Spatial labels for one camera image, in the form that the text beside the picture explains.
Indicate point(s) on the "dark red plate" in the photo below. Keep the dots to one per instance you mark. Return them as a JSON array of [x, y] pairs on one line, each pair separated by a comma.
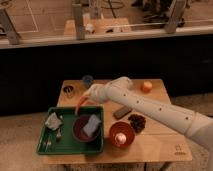
[[77, 129]]

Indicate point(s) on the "red pepper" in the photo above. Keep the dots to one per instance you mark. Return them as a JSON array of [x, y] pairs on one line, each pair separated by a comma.
[[82, 100]]

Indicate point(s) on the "metal post left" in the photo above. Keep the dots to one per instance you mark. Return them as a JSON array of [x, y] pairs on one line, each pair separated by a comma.
[[9, 28]]

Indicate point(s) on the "metal post middle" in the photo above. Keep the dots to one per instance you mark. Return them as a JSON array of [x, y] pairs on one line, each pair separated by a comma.
[[78, 20]]

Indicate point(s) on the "white egg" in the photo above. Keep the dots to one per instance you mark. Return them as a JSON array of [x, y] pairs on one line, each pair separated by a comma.
[[120, 138]]

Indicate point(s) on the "orange fruit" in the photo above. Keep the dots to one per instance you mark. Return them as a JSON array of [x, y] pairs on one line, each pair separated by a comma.
[[146, 86]]

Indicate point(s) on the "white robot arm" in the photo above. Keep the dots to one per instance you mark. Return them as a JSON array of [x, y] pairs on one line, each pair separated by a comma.
[[191, 124]]

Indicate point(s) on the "metal fork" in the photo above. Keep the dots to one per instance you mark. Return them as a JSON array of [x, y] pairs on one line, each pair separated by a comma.
[[58, 134]]

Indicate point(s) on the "metal post right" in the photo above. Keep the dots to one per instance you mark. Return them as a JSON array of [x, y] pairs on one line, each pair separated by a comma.
[[175, 14]]

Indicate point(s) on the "metal post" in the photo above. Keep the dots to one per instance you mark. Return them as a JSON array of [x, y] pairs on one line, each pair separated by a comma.
[[78, 20], [9, 28], [175, 14]]

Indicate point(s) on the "green plastic tray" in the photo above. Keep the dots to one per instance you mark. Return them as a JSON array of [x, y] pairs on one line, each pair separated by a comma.
[[68, 144]]

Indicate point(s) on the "bunch of dark grapes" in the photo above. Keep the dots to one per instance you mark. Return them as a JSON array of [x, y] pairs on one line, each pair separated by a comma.
[[137, 122]]

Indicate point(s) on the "grey rectangular block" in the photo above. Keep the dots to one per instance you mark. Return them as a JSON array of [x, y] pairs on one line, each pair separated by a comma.
[[121, 112]]

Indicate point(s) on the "orange bowl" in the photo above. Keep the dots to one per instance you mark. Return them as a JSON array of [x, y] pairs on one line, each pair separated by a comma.
[[121, 127]]

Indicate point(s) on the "blue cup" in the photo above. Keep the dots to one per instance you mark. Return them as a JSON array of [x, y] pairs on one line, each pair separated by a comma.
[[87, 80]]

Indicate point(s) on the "wooden table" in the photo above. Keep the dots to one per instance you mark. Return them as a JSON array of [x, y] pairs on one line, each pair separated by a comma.
[[156, 143]]

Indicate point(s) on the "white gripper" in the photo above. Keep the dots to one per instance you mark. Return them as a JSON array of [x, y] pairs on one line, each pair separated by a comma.
[[87, 94]]

